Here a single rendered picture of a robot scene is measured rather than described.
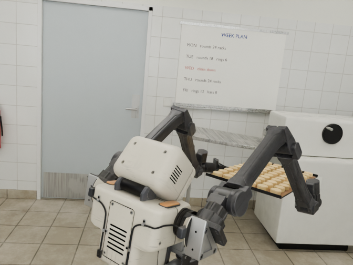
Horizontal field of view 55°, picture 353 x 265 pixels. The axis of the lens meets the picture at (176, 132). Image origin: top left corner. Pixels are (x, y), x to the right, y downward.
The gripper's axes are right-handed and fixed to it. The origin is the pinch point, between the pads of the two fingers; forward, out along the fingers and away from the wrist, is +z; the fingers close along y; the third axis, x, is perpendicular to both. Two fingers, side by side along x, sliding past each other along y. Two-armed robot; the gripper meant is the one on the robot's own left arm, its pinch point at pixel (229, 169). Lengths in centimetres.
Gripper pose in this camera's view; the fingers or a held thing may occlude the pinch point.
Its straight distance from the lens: 197.0
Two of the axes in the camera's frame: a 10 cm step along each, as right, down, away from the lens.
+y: -1.1, 9.8, 1.9
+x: 1.4, 2.0, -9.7
